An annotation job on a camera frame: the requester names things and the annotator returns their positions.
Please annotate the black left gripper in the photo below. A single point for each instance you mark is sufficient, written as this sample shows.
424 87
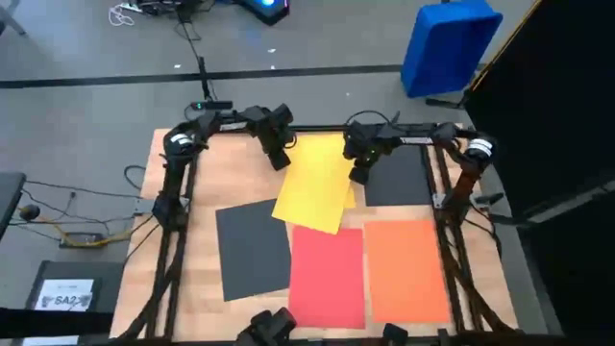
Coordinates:
274 139

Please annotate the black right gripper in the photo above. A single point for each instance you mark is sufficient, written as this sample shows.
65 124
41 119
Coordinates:
377 144

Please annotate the black paper sheet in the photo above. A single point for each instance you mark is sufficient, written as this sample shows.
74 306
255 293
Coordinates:
252 250
399 178

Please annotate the orange paper sheet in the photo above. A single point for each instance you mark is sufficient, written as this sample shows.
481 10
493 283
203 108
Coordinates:
408 271

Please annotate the red paper sheet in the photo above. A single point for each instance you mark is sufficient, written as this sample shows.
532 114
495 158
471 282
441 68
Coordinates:
327 279

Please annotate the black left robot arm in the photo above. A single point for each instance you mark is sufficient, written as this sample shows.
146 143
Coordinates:
168 192

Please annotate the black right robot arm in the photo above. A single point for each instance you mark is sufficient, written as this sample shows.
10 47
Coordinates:
418 140

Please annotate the white paper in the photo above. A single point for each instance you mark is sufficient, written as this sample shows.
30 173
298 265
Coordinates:
48 342

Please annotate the silver mounting plate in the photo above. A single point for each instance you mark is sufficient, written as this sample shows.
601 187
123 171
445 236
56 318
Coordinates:
439 201

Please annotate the black hub green light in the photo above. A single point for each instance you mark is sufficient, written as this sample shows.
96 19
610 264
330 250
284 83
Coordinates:
216 105

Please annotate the black floor tape line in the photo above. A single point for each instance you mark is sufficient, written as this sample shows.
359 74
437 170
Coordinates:
288 73

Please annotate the black stand foot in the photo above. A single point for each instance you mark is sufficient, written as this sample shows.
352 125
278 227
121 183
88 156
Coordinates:
444 103

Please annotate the black computer tower blue light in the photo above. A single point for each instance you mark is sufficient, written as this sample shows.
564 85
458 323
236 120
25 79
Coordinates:
274 17

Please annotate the blue plastic crate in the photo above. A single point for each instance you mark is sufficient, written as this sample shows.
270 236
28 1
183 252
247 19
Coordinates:
447 53

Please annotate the grey metal base bar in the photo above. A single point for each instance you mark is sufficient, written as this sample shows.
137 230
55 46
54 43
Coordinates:
567 206

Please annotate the white power strip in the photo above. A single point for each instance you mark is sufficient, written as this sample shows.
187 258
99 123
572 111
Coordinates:
130 7

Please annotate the black floor power box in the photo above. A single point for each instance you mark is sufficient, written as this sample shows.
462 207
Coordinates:
79 238

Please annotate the black partition panel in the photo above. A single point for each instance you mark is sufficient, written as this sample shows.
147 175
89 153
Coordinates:
567 72

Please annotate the white printed label sheet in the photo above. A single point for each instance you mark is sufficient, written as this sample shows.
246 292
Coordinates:
62 290

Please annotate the black bar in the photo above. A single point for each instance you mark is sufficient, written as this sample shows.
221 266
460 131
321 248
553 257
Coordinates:
48 323

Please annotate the grey chair leg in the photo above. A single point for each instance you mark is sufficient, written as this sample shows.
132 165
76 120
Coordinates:
12 19

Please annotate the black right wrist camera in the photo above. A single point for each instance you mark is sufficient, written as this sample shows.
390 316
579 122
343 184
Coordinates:
354 137

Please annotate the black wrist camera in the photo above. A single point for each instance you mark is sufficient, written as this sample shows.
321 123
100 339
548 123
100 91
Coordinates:
283 115
354 137

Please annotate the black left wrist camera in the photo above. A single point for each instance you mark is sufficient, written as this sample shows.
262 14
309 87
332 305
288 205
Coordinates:
283 115

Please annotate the black metal table frame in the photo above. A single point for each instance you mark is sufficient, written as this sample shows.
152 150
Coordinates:
317 129

